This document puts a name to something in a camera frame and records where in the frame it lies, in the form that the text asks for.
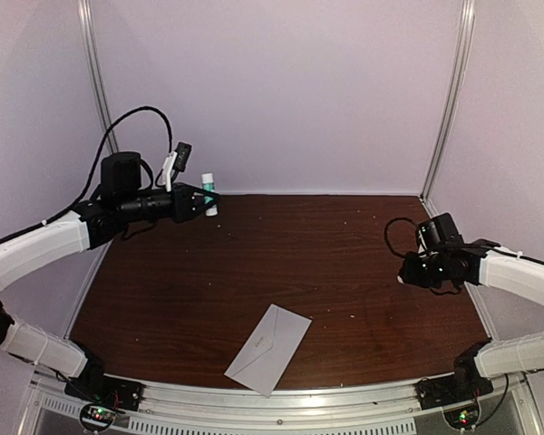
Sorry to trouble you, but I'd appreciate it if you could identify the aluminium frame post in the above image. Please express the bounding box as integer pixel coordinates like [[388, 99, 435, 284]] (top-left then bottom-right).
[[420, 0, 476, 206], [76, 0, 113, 132]]

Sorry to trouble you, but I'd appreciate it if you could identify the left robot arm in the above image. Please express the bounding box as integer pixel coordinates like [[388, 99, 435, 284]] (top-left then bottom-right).
[[0, 143, 219, 402]]

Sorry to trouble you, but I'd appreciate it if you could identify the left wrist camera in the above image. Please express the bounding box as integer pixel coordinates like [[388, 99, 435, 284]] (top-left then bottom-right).
[[155, 142, 192, 192]]

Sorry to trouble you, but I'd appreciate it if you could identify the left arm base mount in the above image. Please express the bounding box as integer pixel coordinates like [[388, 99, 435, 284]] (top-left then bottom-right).
[[64, 376, 143, 433]]

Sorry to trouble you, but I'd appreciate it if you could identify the right aluminium frame post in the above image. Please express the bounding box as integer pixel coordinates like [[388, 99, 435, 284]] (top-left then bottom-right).
[[420, 0, 476, 206]]

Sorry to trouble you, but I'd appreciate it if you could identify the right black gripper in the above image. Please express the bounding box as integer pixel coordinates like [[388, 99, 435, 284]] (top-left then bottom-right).
[[400, 251, 449, 288]]

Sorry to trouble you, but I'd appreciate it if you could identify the front aluminium rail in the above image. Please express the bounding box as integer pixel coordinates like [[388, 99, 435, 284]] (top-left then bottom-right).
[[31, 353, 544, 435]]

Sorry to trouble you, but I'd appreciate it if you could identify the grey envelope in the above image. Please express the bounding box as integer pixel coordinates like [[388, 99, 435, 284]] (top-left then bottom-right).
[[224, 304, 312, 397]]

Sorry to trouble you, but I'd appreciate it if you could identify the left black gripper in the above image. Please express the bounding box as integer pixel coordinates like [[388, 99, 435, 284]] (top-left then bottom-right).
[[120, 183, 220, 226]]

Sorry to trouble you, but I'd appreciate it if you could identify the black cable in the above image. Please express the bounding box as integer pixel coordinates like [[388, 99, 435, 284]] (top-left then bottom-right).
[[0, 106, 173, 248], [384, 217, 544, 295]]

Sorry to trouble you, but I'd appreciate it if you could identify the left aluminium frame post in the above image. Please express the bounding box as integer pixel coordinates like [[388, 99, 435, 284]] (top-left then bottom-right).
[[76, 0, 113, 132]]

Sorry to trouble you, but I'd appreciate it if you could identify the white green glue stick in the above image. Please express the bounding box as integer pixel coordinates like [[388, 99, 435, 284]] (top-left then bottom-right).
[[201, 172, 219, 218]]

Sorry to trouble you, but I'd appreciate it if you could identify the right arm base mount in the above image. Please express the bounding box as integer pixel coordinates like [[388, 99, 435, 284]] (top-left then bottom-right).
[[414, 375, 493, 432]]

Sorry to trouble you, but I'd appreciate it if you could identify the left black cable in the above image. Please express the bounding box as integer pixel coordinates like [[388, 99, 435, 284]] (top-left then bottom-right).
[[0, 106, 173, 248]]

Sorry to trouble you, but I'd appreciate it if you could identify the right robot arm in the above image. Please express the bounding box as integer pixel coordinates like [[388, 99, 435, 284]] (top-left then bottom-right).
[[398, 213, 544, 401]]

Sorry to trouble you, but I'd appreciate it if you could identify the right black cable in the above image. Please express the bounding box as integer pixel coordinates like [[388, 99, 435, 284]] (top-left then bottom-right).
[[384, 217, 544, 295]]

